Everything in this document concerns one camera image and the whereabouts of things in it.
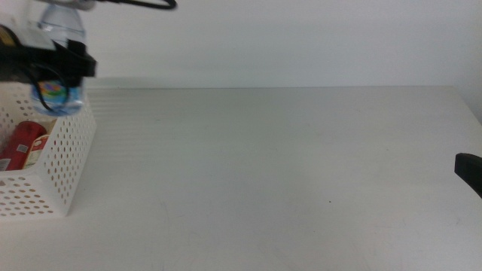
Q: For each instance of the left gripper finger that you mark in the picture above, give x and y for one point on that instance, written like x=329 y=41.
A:
x=77 y=47

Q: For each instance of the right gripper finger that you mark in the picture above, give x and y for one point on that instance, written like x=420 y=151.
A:
x=470 y=169

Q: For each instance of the clear water bottle blue cap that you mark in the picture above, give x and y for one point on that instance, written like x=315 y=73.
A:
x=60 y=26

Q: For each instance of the red cola can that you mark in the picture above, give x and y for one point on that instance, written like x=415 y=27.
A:
x=19 y=147

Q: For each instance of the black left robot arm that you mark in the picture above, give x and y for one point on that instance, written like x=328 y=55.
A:
x=7 y=64

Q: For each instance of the white perforated plastic basket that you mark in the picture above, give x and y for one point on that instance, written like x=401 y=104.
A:
x=64 y=162

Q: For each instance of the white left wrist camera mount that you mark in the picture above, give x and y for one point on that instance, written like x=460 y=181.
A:
x=35 y=37

